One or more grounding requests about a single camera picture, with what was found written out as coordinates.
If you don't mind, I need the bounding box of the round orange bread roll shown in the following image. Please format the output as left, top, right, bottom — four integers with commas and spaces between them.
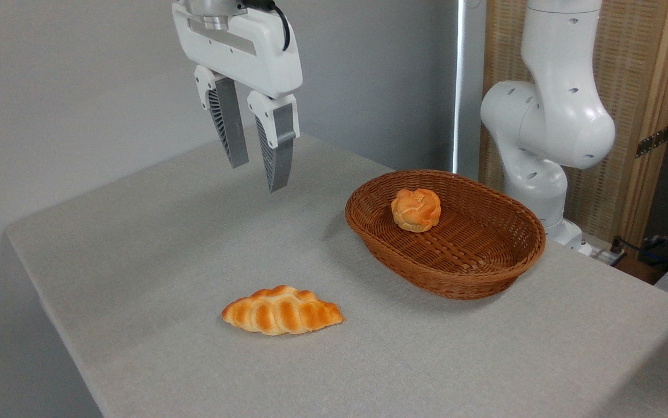
391, 188, 442, 233

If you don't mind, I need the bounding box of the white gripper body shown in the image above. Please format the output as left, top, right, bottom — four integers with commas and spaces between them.
172, 0, 304, 100

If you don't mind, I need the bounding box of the metal screen hinge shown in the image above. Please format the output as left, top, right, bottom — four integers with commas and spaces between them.
635, 125, 668, 158

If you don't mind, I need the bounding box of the grey tablecloth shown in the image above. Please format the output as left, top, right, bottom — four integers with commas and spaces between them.
6, 131, 668, 418

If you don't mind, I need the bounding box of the long braided bread loaf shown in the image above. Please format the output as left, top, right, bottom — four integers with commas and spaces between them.
221, 285, 345, 336

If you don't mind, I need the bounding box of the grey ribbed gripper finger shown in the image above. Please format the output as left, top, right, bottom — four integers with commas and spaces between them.
247, 90, 300, 193
194, 65, 250, 169

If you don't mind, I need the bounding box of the wooden woven folding screen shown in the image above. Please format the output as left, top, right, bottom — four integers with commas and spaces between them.
479, 0, 668, 250

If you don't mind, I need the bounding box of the brown wicker basket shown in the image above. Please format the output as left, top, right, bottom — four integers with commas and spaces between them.
345, 170, 547, 301

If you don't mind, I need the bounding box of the white power strip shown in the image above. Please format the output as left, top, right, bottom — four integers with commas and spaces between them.
592, 244, 628, 268

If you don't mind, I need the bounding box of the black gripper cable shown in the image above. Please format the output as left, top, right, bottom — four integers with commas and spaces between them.
244, 0, 291, 52

